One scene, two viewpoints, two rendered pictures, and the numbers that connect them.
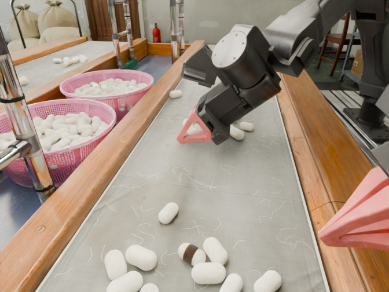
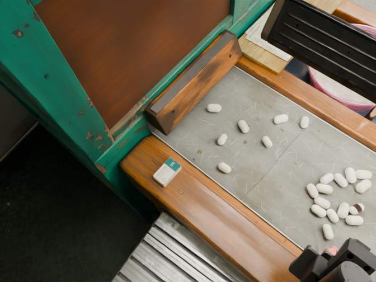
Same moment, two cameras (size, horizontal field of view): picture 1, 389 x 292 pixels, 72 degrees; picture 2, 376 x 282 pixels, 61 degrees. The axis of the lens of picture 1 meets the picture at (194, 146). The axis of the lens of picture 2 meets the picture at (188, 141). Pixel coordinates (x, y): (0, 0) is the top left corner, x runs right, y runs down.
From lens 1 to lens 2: 56 cm
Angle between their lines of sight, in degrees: 76
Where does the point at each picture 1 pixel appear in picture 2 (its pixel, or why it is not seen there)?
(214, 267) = (343, 211)
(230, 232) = (365, 239)
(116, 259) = (364, 174)
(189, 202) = not seen: outside the picture
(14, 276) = (369, 135)
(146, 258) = (360, 186)
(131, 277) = (352, 177)
